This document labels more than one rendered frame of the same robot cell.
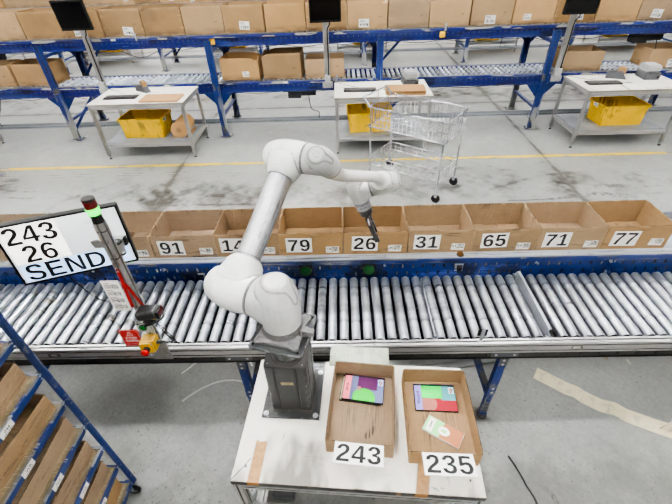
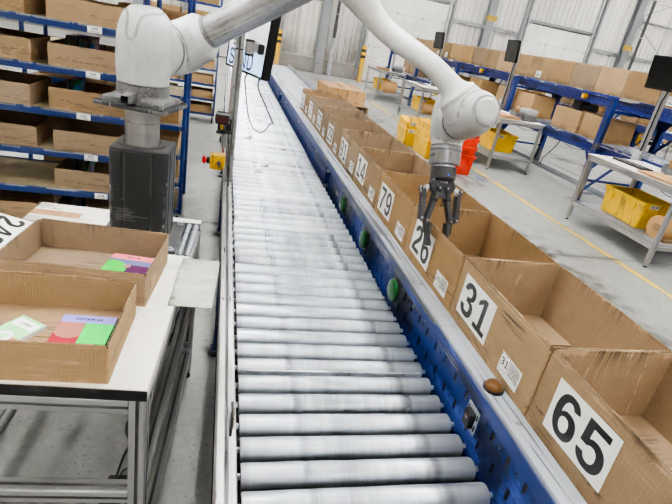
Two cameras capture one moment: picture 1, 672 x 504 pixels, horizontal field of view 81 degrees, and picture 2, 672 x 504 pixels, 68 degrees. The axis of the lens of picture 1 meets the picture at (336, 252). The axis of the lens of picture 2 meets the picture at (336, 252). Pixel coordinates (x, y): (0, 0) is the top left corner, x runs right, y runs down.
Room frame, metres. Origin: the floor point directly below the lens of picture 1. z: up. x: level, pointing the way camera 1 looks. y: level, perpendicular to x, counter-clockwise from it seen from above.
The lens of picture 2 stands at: (1.23, -1.49, 1.52)
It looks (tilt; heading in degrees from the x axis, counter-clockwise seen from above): 24 degrees down; 73
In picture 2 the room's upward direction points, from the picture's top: 11 degrees clockwise
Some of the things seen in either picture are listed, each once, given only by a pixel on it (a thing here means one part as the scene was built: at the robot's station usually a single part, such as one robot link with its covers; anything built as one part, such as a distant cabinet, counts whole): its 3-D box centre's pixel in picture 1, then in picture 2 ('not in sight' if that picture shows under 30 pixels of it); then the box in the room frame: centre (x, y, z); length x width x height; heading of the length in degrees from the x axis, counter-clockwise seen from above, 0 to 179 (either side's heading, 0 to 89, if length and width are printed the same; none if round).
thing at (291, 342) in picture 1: (287, 326); (140, 92); (1.03, 0.20, 1.24); 0.22 x 0.18 x 0.06; 74
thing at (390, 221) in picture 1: (373, 229); (472, 256); (2.05, -0.25, 0.96); 0.39 x 0.29 x 0.17; 88
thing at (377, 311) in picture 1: (377, 307); (316, 315); (1.60, -0.23, 0.72); 0.52 x 0.05 x 0.05; 178
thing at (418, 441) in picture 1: (437, 413); (35, 322); (0.89, -0.42, 0.80); 0.38 x 0.28 x 0.10; 176
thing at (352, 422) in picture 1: (362, 406); (89, 259); (0.94, -0.09, 0.80); 0.38 x 0.28 x 0.10; 172
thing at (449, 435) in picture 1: (442, 432); (3, 338); (0.83, -0.43, 0.76); 0.16 x 0.07 x 0.02; 55
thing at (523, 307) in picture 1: (522, 305); not in sight; (1.58, -1.07, 0.72); 0.52 x 0.05 x 0.05; 178
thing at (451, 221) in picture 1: (435, 228); (544, 329); (2.04, -0.64, 0.96); 0.39 x 0.29 x 0.17; 88
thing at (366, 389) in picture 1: (363, 388); (126, 271); (1.04, -0.11, 0.78); 0.19 x 0.14 x 0.02; 79
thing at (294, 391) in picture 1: (291, 372); (143, 190); (1.05, 0.22, 0.91); 0.26 x 0.26 x 0.33; 85
